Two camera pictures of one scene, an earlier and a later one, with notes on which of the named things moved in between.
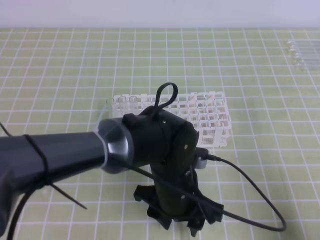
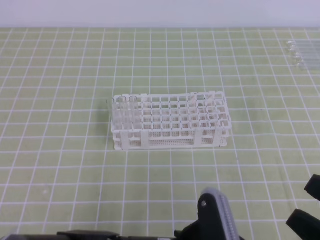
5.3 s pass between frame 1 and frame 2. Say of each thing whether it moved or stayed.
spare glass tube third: stayed
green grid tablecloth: stayed
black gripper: moved
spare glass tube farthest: stayed
